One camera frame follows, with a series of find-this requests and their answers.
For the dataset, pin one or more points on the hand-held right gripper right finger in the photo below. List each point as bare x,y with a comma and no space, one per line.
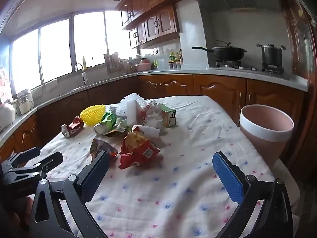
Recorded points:
227,177

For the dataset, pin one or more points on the crumpled green wrapper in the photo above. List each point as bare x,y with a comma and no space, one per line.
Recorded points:
120,130
105,124

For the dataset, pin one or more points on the red snack bag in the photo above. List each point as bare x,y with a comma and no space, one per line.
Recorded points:
135,151

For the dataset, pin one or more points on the white paper piece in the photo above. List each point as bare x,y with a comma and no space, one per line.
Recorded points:
151,131

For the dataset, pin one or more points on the gas stove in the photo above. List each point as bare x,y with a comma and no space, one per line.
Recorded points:
237,67

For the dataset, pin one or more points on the green label bottle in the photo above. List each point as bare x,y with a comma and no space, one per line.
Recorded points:
171,58

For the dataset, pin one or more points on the yellow bottle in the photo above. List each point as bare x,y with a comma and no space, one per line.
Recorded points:
84,63

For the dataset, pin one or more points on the black wok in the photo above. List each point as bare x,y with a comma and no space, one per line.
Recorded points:
227,52

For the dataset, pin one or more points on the pink waste bin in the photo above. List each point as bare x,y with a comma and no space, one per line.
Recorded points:
262,143

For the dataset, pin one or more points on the dark cooking pot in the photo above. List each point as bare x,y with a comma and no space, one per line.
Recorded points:
272,55

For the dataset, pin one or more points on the pink bowl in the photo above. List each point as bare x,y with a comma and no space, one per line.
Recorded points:
142,67

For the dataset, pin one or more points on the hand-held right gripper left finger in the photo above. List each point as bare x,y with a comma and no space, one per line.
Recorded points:
96,177

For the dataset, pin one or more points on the white sponge block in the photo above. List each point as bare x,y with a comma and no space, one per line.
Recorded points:
132,114

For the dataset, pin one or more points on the wooden base cabinets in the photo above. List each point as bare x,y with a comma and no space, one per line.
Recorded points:
218,86

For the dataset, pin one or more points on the white electric kettle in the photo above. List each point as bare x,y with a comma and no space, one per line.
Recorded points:
24,104

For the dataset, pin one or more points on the chrome faucet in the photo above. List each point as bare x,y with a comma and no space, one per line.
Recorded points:
84,76

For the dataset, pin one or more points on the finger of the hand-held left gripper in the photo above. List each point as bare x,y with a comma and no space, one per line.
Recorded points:
44,164
24,155

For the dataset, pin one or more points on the white rice cooker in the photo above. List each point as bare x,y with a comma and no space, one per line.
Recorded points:
6,115

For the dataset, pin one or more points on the wooden wall cabinets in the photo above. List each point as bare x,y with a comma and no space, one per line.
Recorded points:
158,22

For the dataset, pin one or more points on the wooden door frame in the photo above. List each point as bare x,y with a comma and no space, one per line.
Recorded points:
302,54

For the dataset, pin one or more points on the white floral tablecloth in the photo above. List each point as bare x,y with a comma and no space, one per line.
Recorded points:
173,191

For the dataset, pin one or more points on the wall outlet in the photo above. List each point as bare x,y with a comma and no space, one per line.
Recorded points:
155,51

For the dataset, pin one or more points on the green drink carton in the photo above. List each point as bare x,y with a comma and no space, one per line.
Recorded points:
168,117

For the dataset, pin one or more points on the crumpled red white wrapper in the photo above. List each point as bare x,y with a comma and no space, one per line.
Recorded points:
149,111

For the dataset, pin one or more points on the small dark snack wrapper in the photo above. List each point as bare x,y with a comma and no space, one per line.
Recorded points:
99,146

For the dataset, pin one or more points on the white kitchen countertop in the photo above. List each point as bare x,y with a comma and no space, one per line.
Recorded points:
173,71

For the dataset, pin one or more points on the white foam fruit net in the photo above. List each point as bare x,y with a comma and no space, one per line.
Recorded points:
131,98

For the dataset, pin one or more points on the yellow foam fruit net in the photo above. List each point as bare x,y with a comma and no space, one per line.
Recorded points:
92,115

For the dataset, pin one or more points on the kitchen window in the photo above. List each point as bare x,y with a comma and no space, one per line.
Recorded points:
57,49

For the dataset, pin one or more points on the red crushed can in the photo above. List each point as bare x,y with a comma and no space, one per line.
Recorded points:
73,127

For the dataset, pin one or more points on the person's left hand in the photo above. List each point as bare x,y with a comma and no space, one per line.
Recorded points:
23,210

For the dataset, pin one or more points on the dish rack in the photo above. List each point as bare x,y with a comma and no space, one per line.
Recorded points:
112,63

